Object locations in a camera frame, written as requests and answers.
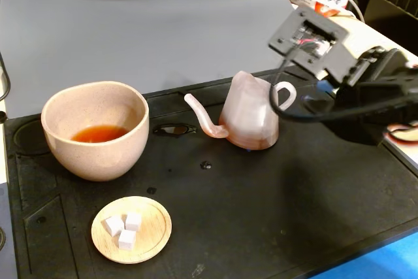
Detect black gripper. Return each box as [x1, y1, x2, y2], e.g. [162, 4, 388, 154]
[302, 46, 404, 146]

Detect pink translucent printed kettle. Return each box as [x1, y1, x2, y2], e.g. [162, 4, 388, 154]
[184, 70, 297, 151]

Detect red-brown tea liquid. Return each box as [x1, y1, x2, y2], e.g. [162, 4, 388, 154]
[71, 124, 130, 144]

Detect beige speckled ceramic cup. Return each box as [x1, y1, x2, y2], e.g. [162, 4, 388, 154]
[40, 80, 150, 182]

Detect black silicone work mat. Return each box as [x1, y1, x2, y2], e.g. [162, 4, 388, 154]
[3, 64, 418, 279]

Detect spilled tea puddle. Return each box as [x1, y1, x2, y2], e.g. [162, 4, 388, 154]
[152, 123, 198, 137]

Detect grey plastic backdrop sheet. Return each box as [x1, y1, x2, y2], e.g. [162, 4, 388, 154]
[0, 0, 329, 120]

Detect blue plastic board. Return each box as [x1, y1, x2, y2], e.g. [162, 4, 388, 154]
[306, 231, 418, 279]

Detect round wooden coaster plate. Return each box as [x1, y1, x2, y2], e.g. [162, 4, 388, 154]
[91, 195, 173, 265]

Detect small white cube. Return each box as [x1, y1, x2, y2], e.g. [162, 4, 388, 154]
[118, 229, 137, 251]
[104, 215, 125, 238]
[124, 212, 143, 232]

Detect grey-blue flat board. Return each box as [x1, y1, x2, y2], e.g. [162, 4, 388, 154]
[0, 184, 18, 279]

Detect black camera cable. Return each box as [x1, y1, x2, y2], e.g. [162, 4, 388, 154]
[269, 48, 418, 122]

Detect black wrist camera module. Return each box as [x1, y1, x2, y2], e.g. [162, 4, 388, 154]
[268, 7, 363, 88]

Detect white round cable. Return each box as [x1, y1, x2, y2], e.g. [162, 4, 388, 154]
[321, 0, 366, 24]

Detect red white wire bundle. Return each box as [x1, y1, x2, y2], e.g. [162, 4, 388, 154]
[387, 123, 418, 146]

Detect thin black cable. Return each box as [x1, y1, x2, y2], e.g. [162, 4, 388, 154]
[0, 52, 11, 123]

